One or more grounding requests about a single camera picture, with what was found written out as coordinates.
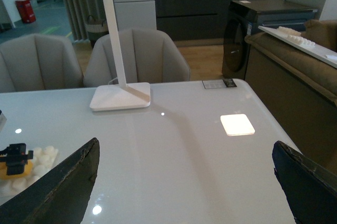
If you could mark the white desk lamp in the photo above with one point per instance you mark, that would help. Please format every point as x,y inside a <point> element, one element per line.
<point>122,96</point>

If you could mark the white board on sofa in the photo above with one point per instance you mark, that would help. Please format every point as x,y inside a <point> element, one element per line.
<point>319,52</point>

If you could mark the beige chair left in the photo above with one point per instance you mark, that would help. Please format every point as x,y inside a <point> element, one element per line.
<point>39,62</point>

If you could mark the yellow two-stud toy block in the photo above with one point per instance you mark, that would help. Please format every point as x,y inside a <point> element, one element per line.
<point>3,171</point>

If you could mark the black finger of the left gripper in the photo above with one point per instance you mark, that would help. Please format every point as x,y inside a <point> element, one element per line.
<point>16,158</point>

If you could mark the black front-load washing machine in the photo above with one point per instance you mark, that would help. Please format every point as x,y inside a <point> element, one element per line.
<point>245,17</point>

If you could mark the white studded base plate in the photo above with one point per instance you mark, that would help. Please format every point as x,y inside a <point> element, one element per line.
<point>43,161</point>

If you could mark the woven basket with handles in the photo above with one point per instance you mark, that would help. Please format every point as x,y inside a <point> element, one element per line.
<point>95,29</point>

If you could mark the beige chair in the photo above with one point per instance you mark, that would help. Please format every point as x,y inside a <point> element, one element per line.
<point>148,56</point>
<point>39,62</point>

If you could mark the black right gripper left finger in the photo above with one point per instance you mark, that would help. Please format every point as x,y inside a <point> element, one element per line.
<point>60,196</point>

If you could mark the dark kitchen counter cabinet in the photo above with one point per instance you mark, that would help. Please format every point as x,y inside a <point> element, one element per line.
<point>192,10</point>

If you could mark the olive brown sofa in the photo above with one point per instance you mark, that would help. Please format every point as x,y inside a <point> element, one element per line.
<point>300,92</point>

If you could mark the red barrel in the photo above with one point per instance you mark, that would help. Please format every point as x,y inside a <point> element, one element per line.
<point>26,11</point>

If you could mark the beige chair right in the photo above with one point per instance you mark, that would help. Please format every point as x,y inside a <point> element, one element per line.
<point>148,56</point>

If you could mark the black and white table label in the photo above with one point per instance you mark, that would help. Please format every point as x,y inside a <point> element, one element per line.
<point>219,84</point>

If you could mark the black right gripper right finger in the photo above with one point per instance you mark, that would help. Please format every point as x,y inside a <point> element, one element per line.
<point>310,189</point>

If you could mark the white studded plate on board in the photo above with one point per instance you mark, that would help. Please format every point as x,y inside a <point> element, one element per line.
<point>295,36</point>

